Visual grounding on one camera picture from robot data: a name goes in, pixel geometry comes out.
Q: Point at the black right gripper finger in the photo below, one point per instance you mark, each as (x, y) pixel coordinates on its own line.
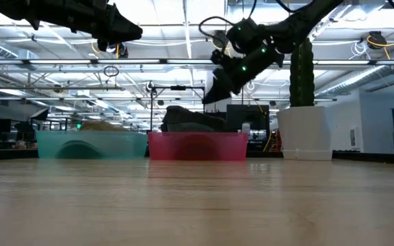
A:
(224, 87)

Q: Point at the long ceiling light bar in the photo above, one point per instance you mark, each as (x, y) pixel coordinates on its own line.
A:
(80, 61)

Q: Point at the pink translucent plastic bin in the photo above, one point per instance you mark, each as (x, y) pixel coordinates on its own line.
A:
(197, 147)

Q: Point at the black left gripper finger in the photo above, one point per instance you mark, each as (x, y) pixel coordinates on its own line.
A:
(120, 27)

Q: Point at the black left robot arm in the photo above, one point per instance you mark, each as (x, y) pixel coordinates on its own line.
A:
(2, 7)

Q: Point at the green cactus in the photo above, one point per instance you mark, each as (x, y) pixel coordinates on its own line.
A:
(302, 78)

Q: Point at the white planter pot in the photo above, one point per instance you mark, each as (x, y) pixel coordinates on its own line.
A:
(303, 133)

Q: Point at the red tool rack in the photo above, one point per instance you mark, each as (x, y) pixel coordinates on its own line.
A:
(276, 141)

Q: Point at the teal translucent plastic bin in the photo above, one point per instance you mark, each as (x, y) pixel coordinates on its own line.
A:
(91, 145)

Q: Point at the black computer monitor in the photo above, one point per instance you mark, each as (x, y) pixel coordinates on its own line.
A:
(251, 118)

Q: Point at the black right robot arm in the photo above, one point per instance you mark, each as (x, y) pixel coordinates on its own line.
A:
(296, 24)

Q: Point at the black frame stand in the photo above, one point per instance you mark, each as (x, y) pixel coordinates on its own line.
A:
(152, 106)

